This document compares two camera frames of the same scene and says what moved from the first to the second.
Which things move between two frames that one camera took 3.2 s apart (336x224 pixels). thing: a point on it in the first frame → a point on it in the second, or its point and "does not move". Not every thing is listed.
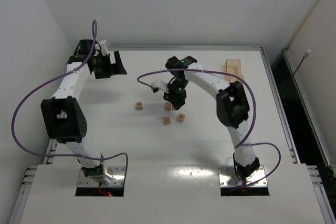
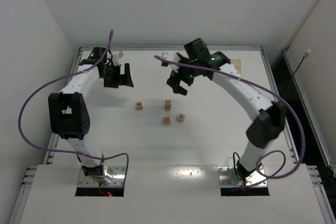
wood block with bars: x=181 y=117 does not move
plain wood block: x=168 y=106 does not move
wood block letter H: x=138 y=105 does not move
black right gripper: x=175 y=95 → x=175 y=81
